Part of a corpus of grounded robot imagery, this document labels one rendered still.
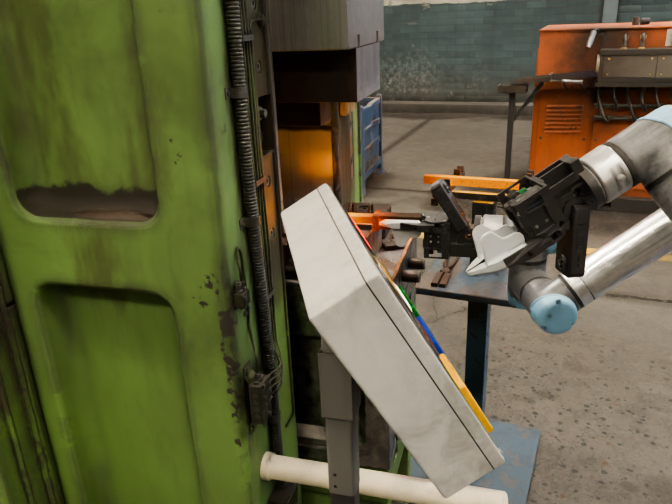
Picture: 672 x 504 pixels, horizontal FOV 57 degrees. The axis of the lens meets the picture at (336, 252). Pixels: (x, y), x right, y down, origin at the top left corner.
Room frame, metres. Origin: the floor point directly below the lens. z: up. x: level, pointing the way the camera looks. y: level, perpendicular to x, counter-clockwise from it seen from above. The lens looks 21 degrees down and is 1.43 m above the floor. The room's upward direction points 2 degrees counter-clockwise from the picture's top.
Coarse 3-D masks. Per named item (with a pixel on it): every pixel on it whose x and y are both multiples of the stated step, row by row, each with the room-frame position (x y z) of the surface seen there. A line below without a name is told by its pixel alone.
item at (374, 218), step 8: (352, 216) 1.28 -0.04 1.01; (360, 216) 1.28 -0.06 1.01; (368, 216) 1.27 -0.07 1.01; (376, 216) 1.25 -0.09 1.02; (384, 216) 1.26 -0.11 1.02; (392, 216) 1.25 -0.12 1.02; (400, 216) 1.25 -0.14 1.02; (408, 216) 1.24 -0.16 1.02; (416, 216) 1.24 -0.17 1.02; (376, 224) 1.25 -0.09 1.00
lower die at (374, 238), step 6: (360, 228) 1.26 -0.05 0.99; (366, 228) 1.25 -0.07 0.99; (282, 234) 1.25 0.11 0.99; (366, 234) 1.22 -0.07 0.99; (372, 234) 1.26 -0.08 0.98; (378, 234) 1.31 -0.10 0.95; (282, 240) 1.23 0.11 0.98; (366, 240) 1.20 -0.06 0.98; (372, 240) 1.25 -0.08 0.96; (378, 240) 1.31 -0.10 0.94; (372, 246) 1.25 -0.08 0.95; (378, 246) 1.31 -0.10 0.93
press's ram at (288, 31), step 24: (288, 0) 1.14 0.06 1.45; (312, 0) 1.13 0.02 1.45; (336, 0) 1.11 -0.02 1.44; (360, 0) 1.20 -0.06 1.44; (288, 24) 1.14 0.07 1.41; (312, 24) 1.13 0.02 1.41; (336, 24) 1.12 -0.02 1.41; (360, 24) 1.19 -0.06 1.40; (288, 48) 1.14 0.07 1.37; (312, 48) 1.13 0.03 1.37; (336, 48) 1.12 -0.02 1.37
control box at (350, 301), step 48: (288, 240) 0.73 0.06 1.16; (336, 240) 0.65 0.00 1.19; (336, 288) 0.54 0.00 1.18; (384, 288) 0.53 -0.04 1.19; (336, 336) 0.52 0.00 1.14; (384, 336) 0.53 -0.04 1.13; (384, 384) 0.53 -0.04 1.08; (432, 384) 0.53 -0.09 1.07; (432, 432) 0.53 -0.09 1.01; (480, 432) 0.54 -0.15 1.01; (432, 480) 0.53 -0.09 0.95
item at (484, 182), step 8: (424, 176) 1.76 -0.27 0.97; (432, 176) 1.75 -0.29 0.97; (440, 176) 1.75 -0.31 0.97; (448, 176) 1.74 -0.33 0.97; (456, 176) 1.74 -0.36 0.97; (464, 176) 1.74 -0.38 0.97; (456, 184) 1.72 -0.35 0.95; (464, 184) 1.71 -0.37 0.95; (472, 184) 1.70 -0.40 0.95; (480, 184) 1.69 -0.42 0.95; (488, 184) 1.68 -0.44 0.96; (496, 184) 1.68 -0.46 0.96; (504, 184) 1.67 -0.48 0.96
